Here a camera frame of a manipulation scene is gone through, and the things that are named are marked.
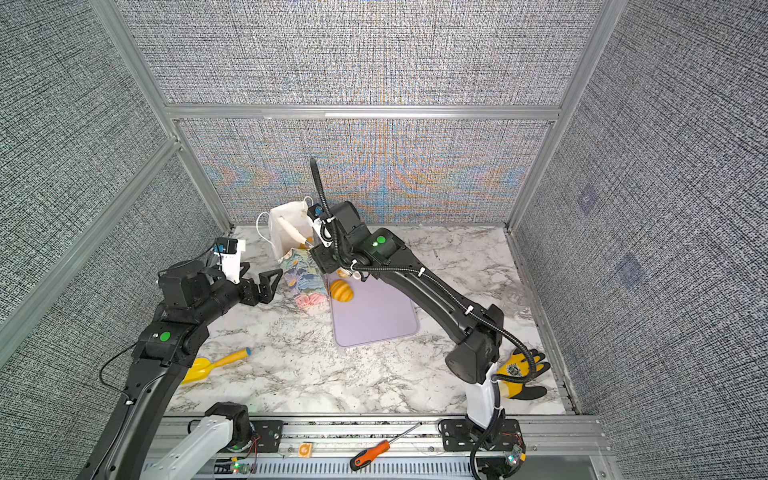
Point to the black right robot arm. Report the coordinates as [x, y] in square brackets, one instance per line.
[344, 241]

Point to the lilac plastic tray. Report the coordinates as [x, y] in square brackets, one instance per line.
[378, 312]

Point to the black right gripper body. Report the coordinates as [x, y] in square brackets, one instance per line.
[328, 256]

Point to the orange handled screwdriver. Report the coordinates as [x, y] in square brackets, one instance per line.
[365, 457]

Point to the small striped croissant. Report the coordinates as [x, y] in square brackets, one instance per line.
[341, 291]

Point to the yellow black work glove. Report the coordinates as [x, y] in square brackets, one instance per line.
[518, 366]

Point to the floral paper gift bag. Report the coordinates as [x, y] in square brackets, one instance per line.
[304, 281]

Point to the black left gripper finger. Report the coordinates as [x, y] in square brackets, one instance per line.
[270, 276]
[266, 291]

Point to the small orange tag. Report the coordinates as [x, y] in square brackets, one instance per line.
[305, 450]

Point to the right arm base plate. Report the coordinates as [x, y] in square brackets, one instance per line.
[461, 435]

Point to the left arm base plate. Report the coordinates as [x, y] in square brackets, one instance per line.
[265, 436]

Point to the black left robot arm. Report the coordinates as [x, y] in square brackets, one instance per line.
[194, 296]

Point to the yellow plastic scoop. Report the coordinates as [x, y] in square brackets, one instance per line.
[202, 367]

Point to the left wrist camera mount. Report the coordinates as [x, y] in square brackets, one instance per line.
[229, 253]

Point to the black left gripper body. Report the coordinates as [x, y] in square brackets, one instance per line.
[247, 293]

